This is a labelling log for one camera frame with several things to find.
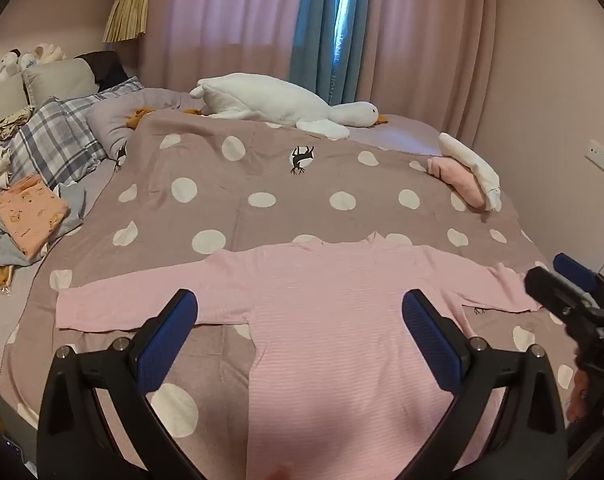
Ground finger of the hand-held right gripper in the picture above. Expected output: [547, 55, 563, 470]
[553, 253, 602, 295]
[524, 266, 585, 322]

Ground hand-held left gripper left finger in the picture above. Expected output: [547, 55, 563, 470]
[36, 288, 205, 480]

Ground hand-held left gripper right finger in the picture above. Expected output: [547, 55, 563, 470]
[402, 288, 568, 480]

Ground pink striped long-sleeve shirt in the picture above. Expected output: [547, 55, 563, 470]
[56, 231, 545, 480]

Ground person's right forearm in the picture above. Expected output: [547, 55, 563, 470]
[566, 369, 591, 425]

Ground folded orange printed clothes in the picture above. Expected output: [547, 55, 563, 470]
[0, 175, 71, 261]

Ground folded white cloth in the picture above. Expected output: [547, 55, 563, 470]
[438, 132, 502, 212]

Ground folded pink cloth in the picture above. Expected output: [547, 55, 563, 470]
[427, 156, 486, 210]

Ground mauve polka-dot blanket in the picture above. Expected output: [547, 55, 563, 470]
[0, 110, 582, 480]

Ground grey pillow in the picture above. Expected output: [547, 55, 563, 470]
[86, 87, 203, 162]

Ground white goose plush toy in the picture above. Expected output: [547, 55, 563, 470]
[126, 72, 389, 141]

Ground cream patterned cloth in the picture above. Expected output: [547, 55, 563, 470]
[0, 106, 34, 142]

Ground pink curtain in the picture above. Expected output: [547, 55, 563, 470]
[367, 0, 498, 137]
[137, 0, 313, 92]

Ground dark clothing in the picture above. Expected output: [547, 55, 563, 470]
[74, 50, 131, 94]

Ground beige headboard cushion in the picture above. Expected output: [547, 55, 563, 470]
[0, 74, 33, 147]
[22, 57, 101, 109]

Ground group of plush toys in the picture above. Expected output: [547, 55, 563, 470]
[0, 41, 69, 87]

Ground blue curtain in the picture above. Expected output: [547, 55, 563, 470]
[288, 0, 373, 107]

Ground shelf with yellow fringe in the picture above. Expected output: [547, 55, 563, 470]
[96, 0, 153, 44]

